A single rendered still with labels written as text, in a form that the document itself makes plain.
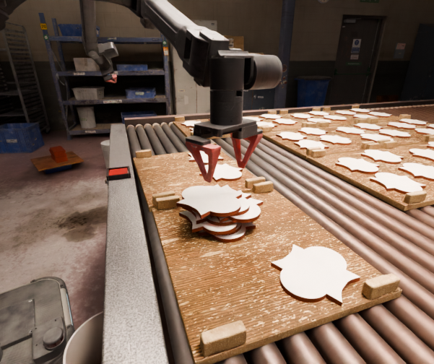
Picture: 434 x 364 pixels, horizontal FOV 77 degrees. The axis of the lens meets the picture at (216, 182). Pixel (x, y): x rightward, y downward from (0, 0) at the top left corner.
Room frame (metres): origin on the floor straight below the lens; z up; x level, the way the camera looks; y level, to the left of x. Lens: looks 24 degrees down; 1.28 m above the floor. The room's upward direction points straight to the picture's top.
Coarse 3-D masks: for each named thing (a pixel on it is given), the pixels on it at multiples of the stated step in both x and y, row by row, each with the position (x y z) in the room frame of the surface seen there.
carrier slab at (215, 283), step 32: (160, 224) 0.53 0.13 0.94; (256, 224) 0.53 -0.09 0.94; (288, 224) 0.53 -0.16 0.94; (192, 256) 0.42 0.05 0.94; (224, 256) 0.42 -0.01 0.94; (256, 256) 0.42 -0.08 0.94; (352, 256) 0.42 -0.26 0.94; (192, 288) 0.34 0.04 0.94; (224, 288) 0.34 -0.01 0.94; (256, 288) 0.34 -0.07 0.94; (352, 288) 0.34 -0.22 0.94; (192, 320) 0.28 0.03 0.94; (224, 320) 0.28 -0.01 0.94; (256, 320) 0.28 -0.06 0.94; (288, 320) 0.28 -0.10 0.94; (320, 320) 0.28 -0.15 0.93; (192, 352) 0.23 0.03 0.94; (224, 352) 0.23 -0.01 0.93
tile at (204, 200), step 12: (192, 192) 0.56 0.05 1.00; (204, 192) 0.56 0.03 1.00; (216, 192) 0.56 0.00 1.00; (228, 192) 0.56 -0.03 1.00; (180, 204) 0.51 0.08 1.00; (192, 204) 0.50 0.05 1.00; (204, 204) 0.50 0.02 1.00; (216, 204) 0.50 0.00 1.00; (228, 204) 0.50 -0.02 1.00; (240, 204) 0.50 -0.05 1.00; (204, 216) 0.46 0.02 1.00
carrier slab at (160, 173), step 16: (144, 160) 0.96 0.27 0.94; (160, 160) 0.96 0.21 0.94; (176, 160) 0.96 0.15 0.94; (224, 160) 0.96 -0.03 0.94; (144, 176) 0.81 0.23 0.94; (160, 176) 0.81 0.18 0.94; (176, 176) 0.81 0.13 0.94; (192, 176) 0.81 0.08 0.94; (144, 192) 0.69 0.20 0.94; (160, 192) 0.69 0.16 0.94; (176, 192) 0.69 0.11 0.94
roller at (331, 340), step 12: (168, 132) 1.47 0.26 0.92; (180, 144) 1.22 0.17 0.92; (324, 324) 0.28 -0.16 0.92; (312, 336) 0.28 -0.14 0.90; (324, 336) 0.27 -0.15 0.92; (336, 336) 0.27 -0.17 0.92; (324, 348) 0.26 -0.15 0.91; (336, 348) 0.25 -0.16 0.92; (348, 348) 0.25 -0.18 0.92; (336, 360) 0.24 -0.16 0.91; (348, 360) 0.23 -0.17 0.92; (360, 360) 0.23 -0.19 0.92
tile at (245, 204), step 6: (210, 186) 0.61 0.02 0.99; (228, 186) 0.61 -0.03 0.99; (234, 192) 0.58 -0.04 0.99; (240, 192) 0.58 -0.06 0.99; (240, 198) 0.55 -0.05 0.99; (246, 198) 0.56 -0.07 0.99; (246, 204) 0.52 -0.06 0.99; (240, 210) 0.49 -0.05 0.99; (246, 210) 0.50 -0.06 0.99; (210, 216) 0.48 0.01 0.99
